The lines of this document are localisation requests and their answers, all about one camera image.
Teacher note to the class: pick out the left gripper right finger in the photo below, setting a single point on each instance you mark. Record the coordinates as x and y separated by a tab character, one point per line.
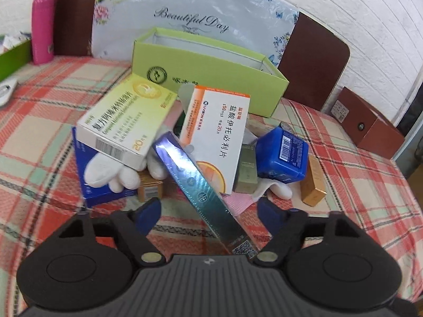
285	227

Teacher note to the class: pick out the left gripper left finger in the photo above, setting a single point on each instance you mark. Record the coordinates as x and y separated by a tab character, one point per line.
132	228

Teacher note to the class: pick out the tan cosmetic box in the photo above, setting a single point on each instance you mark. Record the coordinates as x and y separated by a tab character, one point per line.
149	187

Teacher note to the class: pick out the white pink glove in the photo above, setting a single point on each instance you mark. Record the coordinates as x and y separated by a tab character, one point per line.
103	170
239	202

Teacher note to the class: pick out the gold small box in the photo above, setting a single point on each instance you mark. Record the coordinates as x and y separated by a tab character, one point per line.
312	187

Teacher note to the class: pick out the shiny teal long box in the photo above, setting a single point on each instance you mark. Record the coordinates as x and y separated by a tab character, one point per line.
202	196

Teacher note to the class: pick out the blue medicine box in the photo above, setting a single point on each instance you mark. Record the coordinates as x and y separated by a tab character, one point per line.
93	196

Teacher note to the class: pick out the olive green small box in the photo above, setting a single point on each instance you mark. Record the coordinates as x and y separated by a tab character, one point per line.
246	179

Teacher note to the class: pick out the blue square box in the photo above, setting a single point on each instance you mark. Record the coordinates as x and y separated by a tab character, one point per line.
282	156

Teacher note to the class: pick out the yellow white medicine box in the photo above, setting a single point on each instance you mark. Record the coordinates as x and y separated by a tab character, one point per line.
124	123

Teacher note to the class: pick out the orange white medicine box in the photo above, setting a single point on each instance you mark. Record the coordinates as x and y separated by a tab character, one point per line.
213	128

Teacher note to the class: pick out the plaid bed sheet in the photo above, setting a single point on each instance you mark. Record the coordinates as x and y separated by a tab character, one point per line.
40	189

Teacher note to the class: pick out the brown cardboard box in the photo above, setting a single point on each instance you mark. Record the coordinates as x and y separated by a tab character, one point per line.
365	125

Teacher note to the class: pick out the brown wooden headboard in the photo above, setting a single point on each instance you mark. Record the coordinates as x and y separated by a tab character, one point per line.
313	61

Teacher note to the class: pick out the light green cardboard box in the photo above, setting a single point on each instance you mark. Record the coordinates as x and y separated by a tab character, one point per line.
172	58

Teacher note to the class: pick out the white remote device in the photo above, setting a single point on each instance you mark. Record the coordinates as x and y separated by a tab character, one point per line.
7	88

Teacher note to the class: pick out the dark green tray box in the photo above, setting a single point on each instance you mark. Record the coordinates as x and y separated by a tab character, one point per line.
14	59

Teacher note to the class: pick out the floral plastic bag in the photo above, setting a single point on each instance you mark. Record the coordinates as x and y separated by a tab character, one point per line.
264	26

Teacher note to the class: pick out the pink thermos bottle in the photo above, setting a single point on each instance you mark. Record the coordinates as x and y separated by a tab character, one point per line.
42	22

